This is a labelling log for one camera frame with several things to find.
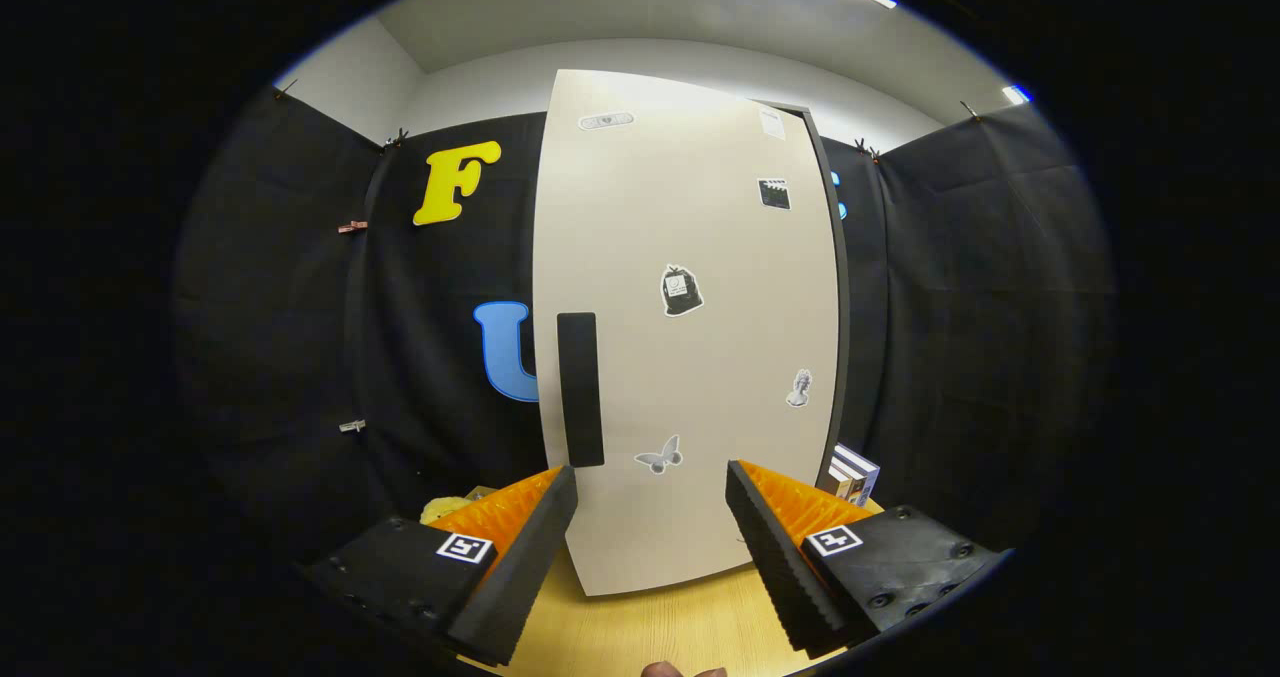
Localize beige shoe cabinet door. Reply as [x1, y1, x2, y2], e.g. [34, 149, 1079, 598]
[532, 69, 841, 598]

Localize black backdrop cloth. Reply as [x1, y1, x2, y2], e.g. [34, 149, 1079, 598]
[172, 87, 1116, 558]

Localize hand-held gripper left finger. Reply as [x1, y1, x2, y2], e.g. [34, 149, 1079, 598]
[300, 464, 579, 668]

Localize grey shoe cabinet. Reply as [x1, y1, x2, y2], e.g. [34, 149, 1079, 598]
[760, 100, 851, 488]

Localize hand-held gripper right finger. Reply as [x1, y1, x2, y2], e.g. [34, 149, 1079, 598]
[725, 459, 1006, 658]

